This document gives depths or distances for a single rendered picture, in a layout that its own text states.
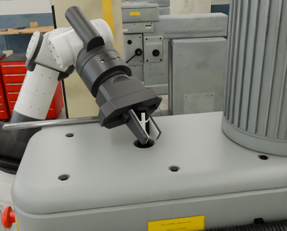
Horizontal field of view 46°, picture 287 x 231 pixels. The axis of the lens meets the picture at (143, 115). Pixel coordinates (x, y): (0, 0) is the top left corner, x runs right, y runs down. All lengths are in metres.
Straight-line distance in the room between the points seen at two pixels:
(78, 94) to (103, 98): 1.80
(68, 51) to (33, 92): 0.31
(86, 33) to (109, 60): 0.07
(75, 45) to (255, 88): 0.34
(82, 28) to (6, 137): 0.45
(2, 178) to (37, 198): 0.49
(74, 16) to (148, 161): 0.31
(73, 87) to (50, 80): 1.42
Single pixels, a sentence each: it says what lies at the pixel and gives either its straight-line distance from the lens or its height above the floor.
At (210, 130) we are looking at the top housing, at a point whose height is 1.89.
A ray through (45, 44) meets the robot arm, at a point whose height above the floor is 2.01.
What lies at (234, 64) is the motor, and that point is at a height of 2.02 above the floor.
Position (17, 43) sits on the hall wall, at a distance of 9.92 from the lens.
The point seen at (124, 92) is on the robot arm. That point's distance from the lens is 0.60.
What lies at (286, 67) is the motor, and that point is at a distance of 0.54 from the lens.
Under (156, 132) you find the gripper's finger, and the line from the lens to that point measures 0.58.
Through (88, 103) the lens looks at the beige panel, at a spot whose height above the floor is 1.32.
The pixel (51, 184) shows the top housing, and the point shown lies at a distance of 0.53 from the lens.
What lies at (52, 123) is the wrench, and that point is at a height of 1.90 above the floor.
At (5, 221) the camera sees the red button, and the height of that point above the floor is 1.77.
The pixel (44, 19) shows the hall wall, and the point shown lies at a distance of 9.69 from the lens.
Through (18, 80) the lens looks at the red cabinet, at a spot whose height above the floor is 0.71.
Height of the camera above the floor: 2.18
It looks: 23 degrees down
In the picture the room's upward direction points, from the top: 2 degrees counter-clockwise
